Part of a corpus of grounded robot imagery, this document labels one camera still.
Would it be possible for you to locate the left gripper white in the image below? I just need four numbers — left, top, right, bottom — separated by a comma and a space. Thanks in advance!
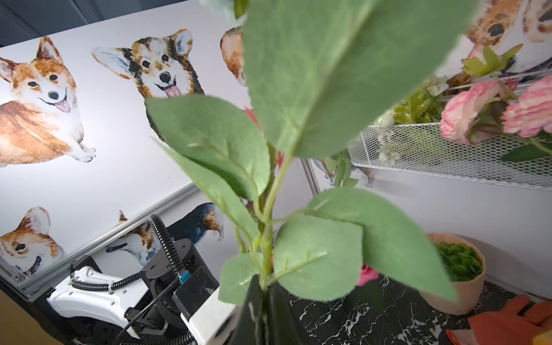
181, 275, 302, 345

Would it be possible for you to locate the magenta pink rose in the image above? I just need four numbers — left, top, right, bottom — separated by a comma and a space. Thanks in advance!
356, 264, 380, 287

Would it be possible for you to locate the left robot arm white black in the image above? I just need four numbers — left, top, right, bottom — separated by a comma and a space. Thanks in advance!
46, 204, 240, 344

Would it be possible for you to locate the terracotta pot green plant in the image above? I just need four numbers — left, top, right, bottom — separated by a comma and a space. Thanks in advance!
421, 233, 486, 316

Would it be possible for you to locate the red rubber glove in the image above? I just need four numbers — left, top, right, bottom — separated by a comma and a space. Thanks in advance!
446, 296, 551, 345

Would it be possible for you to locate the tall blue pink bouquet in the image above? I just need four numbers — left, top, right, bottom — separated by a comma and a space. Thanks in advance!
144, 0, 552, 307

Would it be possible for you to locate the green fern in basket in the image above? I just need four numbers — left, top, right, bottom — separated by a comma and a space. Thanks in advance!
373, 76, 449, 128

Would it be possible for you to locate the orange rose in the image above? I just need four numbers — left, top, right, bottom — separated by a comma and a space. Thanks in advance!
532, 330, 552, 345

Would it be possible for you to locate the white wire mesh basket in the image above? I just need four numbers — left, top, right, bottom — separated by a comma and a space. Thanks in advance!
347, 70, 552, 193

